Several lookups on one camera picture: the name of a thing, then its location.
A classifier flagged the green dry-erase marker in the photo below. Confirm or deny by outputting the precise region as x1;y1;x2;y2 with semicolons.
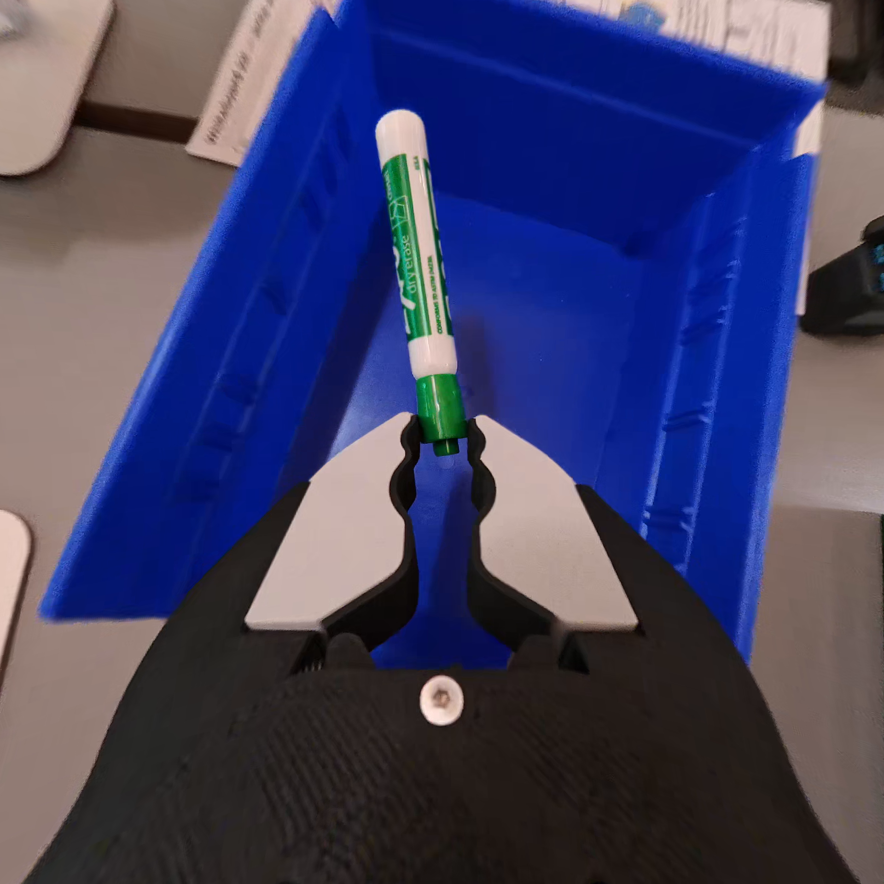
375;109;460;382

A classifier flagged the black device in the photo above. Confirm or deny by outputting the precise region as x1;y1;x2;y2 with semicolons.
800;214;884;339

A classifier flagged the blue plastic bin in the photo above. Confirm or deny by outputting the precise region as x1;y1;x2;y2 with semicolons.
38;0;830;667

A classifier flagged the green marker cap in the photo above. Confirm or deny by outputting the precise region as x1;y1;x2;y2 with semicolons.
414;375;465;458

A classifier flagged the printed instruction sheet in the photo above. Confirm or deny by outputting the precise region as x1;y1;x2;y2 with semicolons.
185;0;830;315

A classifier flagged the wooden sign stand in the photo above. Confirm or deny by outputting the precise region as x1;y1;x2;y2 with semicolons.
0;0;115;177

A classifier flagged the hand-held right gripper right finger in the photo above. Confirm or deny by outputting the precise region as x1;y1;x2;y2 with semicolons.
466;413;640;653

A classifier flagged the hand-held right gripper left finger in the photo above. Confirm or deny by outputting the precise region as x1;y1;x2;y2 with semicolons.
245;413;422;650

